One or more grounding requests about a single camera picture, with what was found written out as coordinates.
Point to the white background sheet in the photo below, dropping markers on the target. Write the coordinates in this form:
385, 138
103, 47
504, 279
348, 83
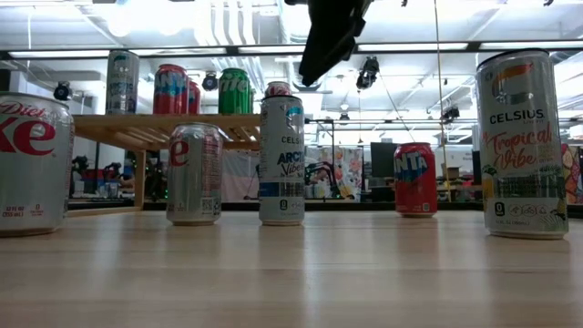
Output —
239, 175

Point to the brown cardboard box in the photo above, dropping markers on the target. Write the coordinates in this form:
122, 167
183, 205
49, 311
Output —
452, 172

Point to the black overhead camera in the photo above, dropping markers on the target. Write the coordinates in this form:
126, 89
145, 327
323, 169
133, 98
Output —
451, 113
368, 73
63, 91
210, 83

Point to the background robot station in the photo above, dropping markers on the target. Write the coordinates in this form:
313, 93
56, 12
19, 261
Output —
105, 180

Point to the black overhead frame bar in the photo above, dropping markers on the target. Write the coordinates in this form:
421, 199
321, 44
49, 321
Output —
182, 50

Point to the wooden slatted shelf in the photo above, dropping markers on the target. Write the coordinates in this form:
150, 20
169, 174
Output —
136, 123

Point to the orange-red Fanta can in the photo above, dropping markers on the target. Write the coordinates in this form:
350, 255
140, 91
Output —
170, 91
195, 100
415, 182

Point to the colourful patterned panel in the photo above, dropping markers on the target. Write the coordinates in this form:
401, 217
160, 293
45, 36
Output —
573, 177

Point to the silver Diet Coke can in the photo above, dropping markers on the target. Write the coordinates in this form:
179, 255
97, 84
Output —
278, 89
193, 182
32, 173

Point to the black background monitor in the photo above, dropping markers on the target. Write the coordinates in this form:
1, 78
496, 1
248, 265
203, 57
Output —
382, 159

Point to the floral patterned panel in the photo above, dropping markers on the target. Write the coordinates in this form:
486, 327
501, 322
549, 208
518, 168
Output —
348, 173

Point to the black background robot arm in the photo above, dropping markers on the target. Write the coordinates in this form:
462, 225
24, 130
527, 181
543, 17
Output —
321, 175

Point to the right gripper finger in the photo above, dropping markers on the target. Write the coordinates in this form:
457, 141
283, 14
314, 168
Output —
328, 45

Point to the black aluminium table frame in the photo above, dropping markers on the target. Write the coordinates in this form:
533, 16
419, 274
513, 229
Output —
346, 206

